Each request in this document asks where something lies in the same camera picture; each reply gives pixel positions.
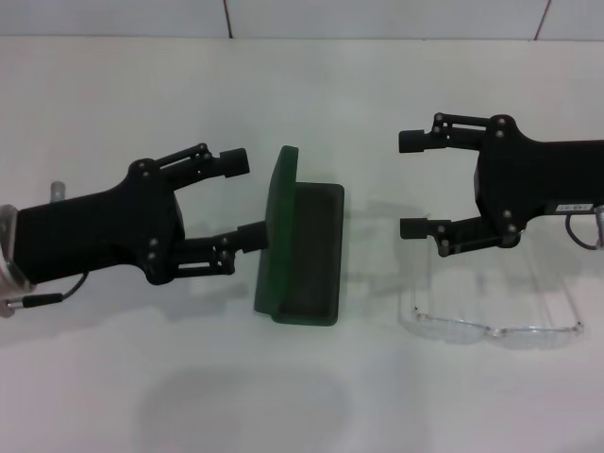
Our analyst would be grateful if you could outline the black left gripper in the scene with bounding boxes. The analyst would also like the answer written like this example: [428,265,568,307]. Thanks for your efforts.
[8,159,271,286]

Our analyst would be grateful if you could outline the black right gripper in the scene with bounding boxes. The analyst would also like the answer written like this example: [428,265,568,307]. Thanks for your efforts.
[397,111,604,259]

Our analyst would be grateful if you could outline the green glasses case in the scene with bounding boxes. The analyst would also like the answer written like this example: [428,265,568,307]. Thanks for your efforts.
[252,144,346,327]

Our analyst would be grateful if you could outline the clear plastic glasses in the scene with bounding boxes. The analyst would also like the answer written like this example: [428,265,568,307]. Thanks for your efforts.
[397,238,586,350]

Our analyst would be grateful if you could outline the right gripper cable with connectors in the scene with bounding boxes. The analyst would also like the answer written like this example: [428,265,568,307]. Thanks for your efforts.
[564,206,604,250]

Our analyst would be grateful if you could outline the gripper cable with connectors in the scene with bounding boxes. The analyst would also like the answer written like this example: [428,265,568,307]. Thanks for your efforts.
[564,206,604,250]
[8,181,90,310]

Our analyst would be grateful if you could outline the left gripper cable with connectors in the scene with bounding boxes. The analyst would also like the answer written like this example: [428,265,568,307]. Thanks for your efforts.
[8,181,90,310]

